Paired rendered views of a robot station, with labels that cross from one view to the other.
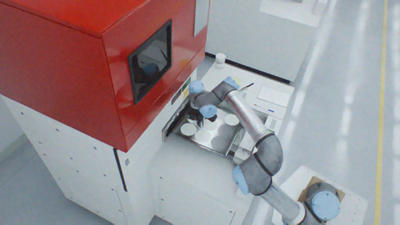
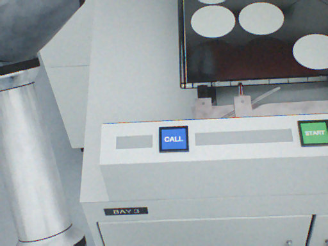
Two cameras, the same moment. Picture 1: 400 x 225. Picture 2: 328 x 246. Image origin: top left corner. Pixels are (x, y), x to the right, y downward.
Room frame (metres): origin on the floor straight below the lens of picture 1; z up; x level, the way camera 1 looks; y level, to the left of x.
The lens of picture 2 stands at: (0.64, -0.98, 1.97)
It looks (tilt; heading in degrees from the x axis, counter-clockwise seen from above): 54 degrees down; 74
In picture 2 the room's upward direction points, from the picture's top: 7 degrees counter-clockwise
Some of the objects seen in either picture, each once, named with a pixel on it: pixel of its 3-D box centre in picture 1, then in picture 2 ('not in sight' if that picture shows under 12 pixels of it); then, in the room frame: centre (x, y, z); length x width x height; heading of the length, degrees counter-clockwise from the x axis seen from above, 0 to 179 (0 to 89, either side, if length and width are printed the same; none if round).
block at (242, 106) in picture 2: (245, 147); (243, 115); (1.01, -0.29, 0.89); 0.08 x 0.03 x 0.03; 69
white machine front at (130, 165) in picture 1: (164, 119); not in sight; (1.06, 0.21, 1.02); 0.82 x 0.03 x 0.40; 159
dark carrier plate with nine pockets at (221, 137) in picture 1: (210, 124); (261, 18); (1.16, -0.06, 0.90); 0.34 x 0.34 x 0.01; 69
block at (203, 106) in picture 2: (240, 157); (204, 116); (0.93, -0.26, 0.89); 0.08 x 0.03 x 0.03; 69
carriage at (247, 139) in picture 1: (248, 141); (280, 122); (1.08, -0.32, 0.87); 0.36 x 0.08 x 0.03; 159
